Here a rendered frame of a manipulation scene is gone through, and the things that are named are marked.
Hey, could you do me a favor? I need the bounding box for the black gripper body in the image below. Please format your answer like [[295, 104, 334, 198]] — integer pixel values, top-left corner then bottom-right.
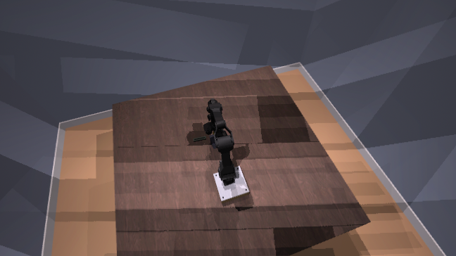
[[208, 114, 227, 138]]

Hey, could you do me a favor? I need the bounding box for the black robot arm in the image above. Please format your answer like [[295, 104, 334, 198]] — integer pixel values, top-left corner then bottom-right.
[[203, 98, 236, 186]]

